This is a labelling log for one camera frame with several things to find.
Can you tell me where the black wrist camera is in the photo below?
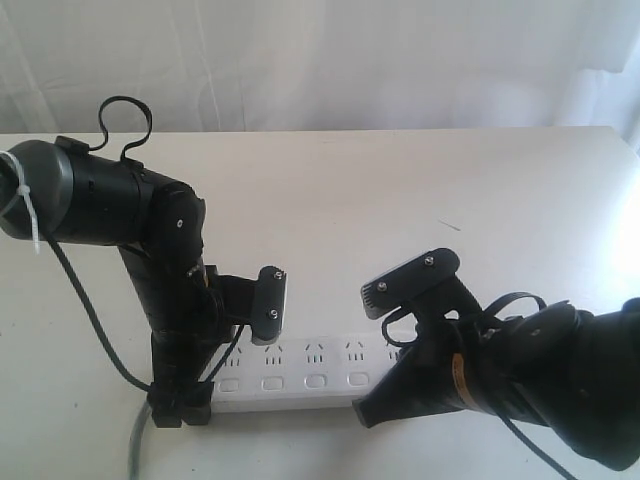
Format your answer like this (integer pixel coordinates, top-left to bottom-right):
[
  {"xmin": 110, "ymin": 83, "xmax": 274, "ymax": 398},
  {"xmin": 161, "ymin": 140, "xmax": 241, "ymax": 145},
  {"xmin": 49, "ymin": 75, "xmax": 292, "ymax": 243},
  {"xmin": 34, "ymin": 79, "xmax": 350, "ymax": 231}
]
[
  {"xmin": 249, "ymin": 266, "xmax": 287, "ymax": 345},
  {"xmin": 360, "ymin": 248, "xmax": 460, "ymax": 320}
]

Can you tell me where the white backdrop curtain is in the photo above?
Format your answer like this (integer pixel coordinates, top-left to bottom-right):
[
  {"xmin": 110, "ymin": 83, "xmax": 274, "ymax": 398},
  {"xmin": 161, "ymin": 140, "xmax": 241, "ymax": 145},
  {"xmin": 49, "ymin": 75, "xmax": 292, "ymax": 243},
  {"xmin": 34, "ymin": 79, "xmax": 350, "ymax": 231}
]
[{"xmin": 1, "ymin": 1, "xmax": 639, "ymax": 148}]

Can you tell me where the white five-outlet power strip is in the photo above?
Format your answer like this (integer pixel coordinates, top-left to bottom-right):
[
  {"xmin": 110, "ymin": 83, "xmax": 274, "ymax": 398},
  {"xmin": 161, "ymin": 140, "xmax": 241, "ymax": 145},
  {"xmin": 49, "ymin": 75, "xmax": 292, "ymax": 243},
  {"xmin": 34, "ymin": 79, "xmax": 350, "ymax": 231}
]
[{"xmin": 212, "ymin": 333, "xmax": 400, "ymax": 414}]

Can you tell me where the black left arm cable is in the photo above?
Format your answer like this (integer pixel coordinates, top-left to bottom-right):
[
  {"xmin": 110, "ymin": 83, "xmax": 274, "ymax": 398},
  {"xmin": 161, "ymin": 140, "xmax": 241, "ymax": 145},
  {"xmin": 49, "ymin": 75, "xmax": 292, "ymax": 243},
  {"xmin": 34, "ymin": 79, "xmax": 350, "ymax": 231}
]
[{"xmin": 47, "ymin": 95, "xmax": 154, "ymax": 394}]

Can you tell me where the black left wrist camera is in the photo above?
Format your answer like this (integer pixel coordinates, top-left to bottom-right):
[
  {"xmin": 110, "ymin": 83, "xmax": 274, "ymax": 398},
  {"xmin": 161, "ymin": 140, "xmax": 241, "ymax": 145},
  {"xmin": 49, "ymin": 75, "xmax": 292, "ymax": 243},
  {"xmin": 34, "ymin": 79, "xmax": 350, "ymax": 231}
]
[{"xmin": 249, "ymin": 266, "xmax": 287, "ymax": 345}]

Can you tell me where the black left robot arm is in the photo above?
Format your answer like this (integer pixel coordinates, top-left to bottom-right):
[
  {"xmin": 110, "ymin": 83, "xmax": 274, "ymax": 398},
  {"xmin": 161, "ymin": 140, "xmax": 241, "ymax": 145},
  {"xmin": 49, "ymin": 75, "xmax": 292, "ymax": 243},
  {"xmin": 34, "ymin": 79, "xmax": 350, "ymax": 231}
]
[{"xmin": 1, "ymin": 137, "xmax": 283, "ymax": 428}]

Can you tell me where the white zip tie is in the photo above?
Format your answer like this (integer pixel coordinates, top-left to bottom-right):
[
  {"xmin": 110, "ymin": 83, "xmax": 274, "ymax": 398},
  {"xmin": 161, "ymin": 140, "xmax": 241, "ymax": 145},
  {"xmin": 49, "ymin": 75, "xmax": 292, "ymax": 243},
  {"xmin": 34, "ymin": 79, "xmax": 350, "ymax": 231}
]
[{"xmin": 1, "ymin": 151, "xmax": 41, "ymax": 255}]

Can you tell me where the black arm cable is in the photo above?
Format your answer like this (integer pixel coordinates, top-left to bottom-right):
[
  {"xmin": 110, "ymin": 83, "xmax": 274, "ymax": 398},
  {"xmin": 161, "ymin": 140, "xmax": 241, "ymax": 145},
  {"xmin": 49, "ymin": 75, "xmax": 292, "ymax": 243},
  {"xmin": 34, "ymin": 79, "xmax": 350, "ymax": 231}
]
[
  {"xmin": 380, "ymin": 292, "xmax": 581, "ymax": 480},
  {"xmin": 47, "ymin": 95, "xmax": 154, "ymax": 394}
]

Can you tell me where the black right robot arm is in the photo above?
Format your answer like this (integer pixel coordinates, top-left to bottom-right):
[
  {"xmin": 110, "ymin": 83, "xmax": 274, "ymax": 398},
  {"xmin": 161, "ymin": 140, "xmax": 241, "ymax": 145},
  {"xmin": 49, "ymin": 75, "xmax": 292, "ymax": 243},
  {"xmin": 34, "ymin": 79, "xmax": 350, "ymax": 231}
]
[{"xmin": 354, "ymin": 278, "xmax": 639, "ymax": 471}]

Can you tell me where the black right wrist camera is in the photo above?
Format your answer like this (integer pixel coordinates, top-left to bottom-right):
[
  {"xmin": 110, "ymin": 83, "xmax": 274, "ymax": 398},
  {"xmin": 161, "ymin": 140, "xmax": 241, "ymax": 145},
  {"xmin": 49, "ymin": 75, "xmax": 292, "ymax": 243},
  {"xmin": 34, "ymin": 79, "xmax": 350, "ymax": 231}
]
[{"xmin": 360, "ymin": 248, "xmax": 460, "ymax": 320}]

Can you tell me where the gray cable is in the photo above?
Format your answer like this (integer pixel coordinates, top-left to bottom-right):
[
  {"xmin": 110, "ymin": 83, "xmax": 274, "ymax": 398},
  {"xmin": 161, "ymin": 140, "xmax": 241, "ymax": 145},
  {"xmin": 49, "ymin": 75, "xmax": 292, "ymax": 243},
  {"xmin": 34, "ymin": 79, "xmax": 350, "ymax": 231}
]
[{"xmin": 127, "ymin": 397, "xmax": 151, "ymax": 480}]

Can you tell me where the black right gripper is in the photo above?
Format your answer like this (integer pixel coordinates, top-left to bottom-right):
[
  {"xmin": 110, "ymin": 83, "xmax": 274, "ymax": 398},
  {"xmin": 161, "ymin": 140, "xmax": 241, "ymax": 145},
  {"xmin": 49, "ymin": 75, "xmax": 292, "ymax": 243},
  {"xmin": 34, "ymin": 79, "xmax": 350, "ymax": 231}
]
[{"xmin": 352, "ymin": 277, "xmax": 505, "ymax": 428}]

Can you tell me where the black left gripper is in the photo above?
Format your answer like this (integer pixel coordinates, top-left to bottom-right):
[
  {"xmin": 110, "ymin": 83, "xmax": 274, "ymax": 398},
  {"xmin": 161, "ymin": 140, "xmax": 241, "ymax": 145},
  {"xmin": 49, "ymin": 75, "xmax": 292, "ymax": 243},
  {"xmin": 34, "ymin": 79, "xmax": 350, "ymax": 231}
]
[{"xmin": 119, "ymin": 247, "xmax": 260, "ymax": 428}]

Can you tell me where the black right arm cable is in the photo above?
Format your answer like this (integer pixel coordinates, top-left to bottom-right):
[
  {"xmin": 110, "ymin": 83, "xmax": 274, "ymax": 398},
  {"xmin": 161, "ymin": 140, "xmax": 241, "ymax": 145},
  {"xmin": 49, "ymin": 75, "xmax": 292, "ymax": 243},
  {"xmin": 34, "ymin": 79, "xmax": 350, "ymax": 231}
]
[{"xmin": 380, "ymin": 292, "xmax": 581, "ymax": 480}]

